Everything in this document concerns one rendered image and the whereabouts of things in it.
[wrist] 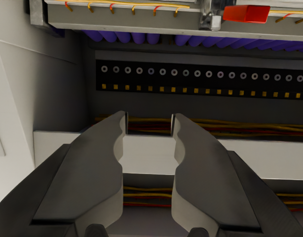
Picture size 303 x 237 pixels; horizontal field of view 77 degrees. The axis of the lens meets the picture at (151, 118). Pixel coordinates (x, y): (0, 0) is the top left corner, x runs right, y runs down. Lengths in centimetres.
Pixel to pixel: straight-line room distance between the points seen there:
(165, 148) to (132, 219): 25
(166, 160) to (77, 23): 17
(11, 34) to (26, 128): 9
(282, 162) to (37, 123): 29
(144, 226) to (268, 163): 26
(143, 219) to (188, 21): 37
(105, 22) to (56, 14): 5
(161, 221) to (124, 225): 7
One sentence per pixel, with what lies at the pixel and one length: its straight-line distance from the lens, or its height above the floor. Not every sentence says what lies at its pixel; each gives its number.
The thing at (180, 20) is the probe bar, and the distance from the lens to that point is 22.
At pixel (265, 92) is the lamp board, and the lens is 40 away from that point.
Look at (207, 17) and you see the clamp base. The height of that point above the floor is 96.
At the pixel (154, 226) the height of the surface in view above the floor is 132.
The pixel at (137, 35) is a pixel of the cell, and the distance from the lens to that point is 25.
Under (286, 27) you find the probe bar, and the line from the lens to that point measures 25.
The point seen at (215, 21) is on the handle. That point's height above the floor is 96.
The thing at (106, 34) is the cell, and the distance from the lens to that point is 27.
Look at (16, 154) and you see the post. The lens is 26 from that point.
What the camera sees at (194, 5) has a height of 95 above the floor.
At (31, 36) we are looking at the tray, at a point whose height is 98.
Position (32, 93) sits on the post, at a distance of 25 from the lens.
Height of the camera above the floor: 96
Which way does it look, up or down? 28 degrees up
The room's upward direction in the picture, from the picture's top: 177 degrees counter-clockwise
